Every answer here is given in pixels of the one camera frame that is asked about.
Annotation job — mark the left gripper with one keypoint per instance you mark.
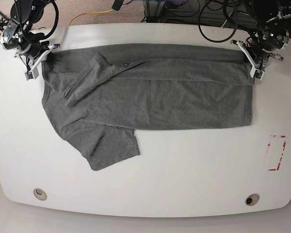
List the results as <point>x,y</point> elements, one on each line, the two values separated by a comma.
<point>260,47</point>

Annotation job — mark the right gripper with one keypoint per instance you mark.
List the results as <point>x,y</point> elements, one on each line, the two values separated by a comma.
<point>29,53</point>

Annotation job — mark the grey T-shirt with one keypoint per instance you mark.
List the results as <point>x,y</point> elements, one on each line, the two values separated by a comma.
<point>96,98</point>

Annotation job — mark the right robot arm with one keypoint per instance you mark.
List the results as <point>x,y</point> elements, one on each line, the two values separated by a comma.
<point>28,12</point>

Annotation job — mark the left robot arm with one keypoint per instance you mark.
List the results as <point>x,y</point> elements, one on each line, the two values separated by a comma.
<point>265,13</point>

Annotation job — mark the white power strip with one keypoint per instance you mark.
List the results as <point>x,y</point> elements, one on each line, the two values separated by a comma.
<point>285,12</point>

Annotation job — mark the red tape rectangle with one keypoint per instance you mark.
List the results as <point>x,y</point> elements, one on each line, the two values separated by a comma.
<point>275,152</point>

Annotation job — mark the left table grommet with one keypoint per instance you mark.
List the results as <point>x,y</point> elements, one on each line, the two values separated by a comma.
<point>40,194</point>

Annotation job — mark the table grommet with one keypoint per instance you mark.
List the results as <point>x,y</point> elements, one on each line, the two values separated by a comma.
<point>252,199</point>
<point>40,194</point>

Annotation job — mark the right table grommet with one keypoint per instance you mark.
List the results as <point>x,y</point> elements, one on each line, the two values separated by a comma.
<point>252,199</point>

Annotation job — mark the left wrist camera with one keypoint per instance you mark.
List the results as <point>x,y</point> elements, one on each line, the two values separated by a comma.
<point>257,73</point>

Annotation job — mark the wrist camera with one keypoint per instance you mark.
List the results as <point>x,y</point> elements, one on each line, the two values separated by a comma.
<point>257,73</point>
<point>31,75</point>

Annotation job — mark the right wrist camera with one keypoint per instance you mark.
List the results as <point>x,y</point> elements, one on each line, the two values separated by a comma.
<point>31,75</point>

